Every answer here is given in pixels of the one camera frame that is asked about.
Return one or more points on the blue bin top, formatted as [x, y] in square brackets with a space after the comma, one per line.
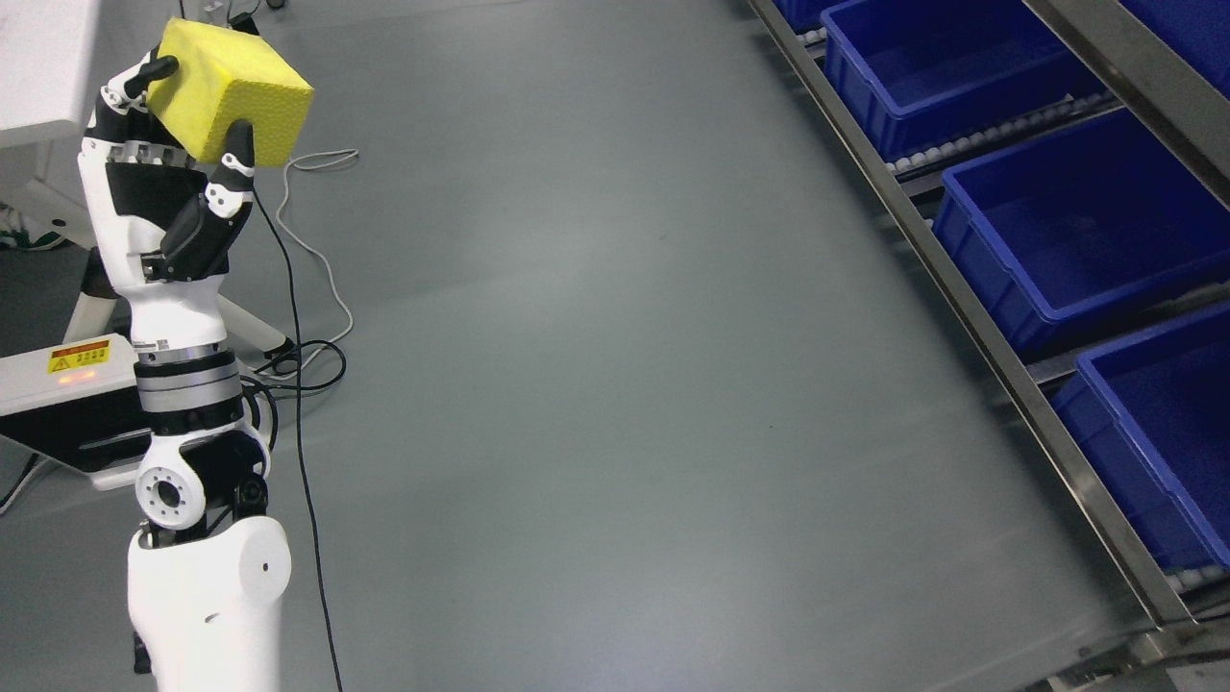
[917, 74]

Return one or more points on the blue bin middle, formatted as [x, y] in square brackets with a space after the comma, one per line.
[1066, 238]

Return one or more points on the blue bin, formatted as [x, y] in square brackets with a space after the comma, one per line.
[917, 74]
[1150, 412]
[1066, 238]

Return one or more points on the blue bin lower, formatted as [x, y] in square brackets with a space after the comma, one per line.
[1150, 412]

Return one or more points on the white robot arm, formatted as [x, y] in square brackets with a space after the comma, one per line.
[208, 568]

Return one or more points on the metal shelf rack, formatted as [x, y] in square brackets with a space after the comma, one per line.
[1183, 628]

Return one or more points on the yellow foam block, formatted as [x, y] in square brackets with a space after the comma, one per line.
[226, 76]

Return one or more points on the white machine with warning label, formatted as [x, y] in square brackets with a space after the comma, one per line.
[77, 403]

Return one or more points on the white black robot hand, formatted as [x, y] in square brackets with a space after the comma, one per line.
[162, 227]

